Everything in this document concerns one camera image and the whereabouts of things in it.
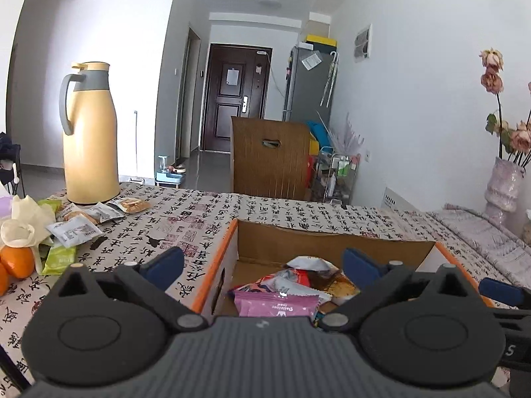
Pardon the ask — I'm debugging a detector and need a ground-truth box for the long orange snack bag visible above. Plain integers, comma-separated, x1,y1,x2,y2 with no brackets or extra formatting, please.
319,271,361,305

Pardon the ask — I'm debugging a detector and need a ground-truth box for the grey patterned blanket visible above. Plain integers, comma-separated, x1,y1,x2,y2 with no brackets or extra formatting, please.
427,203,531,295

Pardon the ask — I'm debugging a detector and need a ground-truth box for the dark brown entrance door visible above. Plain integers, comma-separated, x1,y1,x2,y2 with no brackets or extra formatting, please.
200,42,272,154

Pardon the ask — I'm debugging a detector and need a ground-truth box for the grey refrigerator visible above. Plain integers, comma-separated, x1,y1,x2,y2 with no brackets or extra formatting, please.
282,45,339,123

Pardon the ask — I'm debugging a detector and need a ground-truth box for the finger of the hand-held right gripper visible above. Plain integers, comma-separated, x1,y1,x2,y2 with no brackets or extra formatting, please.
478,279,524,308
492,307,531,332

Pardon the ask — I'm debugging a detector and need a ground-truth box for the pink white tall vase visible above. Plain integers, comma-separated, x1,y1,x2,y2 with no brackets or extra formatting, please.
485,157,525,222

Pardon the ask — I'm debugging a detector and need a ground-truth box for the brown biscuit packet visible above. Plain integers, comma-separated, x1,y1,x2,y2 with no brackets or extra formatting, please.
56,207,98,225
109,198,152,215

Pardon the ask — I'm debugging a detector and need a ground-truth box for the red printed cardboard box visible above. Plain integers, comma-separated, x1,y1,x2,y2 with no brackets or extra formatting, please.
193,218,482,320

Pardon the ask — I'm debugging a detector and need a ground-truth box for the white folded umbrella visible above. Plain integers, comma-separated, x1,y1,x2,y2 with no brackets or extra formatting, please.
319,51,340,106

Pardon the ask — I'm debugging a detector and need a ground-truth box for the brown wooden chair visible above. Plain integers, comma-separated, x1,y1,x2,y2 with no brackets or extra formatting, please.
230,116,312,202

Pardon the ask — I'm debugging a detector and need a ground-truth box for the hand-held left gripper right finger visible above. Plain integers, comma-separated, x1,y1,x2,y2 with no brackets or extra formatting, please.
317,246,478,332

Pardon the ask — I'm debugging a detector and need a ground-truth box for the white blue-print sachet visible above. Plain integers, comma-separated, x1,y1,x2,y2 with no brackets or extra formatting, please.
45,218,104,246

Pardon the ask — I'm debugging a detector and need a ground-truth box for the dark cloth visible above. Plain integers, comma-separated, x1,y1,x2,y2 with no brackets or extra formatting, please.
0,133,21,164

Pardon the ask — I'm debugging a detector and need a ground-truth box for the grey side door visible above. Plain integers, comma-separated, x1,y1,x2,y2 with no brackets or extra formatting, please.
176,28,202,162

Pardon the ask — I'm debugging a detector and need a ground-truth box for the white wall heater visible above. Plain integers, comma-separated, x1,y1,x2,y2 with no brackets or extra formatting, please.
382,186,419,212

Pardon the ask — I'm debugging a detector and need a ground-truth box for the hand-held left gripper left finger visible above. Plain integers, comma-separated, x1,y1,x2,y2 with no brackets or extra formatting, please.
54,245,208,332

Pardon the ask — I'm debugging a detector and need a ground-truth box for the white wall panel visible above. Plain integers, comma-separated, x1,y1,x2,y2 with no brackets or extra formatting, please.
354,26,372,64

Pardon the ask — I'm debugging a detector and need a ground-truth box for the grey white sachet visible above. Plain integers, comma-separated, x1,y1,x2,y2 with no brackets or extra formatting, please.
85,202,125,223

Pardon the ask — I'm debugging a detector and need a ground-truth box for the pale dried pampas grass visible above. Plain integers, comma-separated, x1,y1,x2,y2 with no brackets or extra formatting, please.
328,114,366,156

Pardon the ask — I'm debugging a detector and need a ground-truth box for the wire rack with bottles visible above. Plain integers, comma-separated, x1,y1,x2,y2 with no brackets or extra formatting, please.
315,153,359,206

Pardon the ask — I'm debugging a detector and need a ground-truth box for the white crumpled plastic bag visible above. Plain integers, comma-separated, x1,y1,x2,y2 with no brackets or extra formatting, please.
0,194,56,258

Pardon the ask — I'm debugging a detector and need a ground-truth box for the blue plastic basin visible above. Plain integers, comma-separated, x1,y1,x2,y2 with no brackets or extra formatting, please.
306,121,333,152

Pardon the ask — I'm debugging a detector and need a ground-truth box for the grey white snack packet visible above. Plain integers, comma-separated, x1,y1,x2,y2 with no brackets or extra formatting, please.
265,276,333,299

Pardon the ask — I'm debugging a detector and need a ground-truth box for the white packet with brown label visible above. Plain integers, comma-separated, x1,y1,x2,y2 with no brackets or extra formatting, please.
286,256,339,274

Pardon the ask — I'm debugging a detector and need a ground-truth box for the yellow box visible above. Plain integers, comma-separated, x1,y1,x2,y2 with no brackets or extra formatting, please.
301,35,338,48

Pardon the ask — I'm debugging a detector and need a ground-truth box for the red snack packet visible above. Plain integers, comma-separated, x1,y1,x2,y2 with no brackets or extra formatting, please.
286,269,333,287

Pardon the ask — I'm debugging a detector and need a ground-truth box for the yellow thermos jug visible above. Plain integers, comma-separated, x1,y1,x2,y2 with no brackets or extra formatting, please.
59,61,121,206

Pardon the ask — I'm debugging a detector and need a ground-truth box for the dried pink rose bouquet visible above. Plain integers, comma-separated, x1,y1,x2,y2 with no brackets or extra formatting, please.
480,47,531,166

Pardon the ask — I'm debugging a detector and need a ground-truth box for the purple snack packet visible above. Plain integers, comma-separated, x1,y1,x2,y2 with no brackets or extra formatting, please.
233,290,321,320

